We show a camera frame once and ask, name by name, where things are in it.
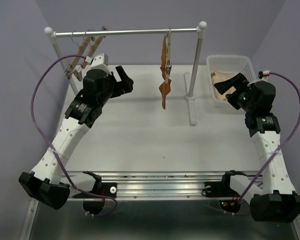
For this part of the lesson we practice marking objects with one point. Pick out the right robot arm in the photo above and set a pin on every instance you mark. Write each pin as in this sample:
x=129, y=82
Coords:
x=271, y=196

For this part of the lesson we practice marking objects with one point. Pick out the silver and white clothes rack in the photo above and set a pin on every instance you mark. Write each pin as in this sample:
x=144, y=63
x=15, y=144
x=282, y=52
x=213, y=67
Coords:
x=189, y=78

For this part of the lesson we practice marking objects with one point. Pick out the hanger holding brown underwear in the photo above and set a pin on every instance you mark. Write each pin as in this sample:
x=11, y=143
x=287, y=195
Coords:
x=168, y=66

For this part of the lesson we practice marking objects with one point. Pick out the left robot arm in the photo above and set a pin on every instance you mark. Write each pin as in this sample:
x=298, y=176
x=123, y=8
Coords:
x=65, y=145

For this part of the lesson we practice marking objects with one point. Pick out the beige clip hanger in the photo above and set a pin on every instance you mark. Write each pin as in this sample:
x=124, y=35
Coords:
x=93, y=43

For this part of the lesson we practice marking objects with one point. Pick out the brown underwear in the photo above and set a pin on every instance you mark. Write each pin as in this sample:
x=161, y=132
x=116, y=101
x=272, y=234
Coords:
x=164, y=88

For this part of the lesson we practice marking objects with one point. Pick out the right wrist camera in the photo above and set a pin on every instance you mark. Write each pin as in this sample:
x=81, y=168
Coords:
x=263, y=76

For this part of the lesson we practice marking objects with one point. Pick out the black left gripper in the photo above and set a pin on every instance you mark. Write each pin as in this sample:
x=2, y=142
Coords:
x=126, y=86

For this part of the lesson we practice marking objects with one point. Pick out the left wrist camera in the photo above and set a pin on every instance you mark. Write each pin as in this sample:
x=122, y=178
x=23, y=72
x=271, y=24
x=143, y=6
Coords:
x=99, y=62

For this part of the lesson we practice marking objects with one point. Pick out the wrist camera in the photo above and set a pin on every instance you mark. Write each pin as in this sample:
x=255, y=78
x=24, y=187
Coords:
x=263, y=76
x=99, y=62

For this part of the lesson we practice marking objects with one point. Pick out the aluminium mounting rail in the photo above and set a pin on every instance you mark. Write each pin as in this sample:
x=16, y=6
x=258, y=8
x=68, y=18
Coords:
x=148, y=186

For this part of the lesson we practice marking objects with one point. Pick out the empty wooden clip hanger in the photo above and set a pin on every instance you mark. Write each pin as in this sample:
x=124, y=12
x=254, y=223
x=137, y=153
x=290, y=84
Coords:
x=81, y=49

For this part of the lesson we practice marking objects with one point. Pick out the white plastic basket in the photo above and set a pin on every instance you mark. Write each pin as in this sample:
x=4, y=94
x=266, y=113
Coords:
x=227, y=64

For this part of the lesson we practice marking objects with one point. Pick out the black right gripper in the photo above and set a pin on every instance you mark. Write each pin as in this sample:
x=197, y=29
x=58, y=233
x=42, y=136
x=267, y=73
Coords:
x=238, y=81

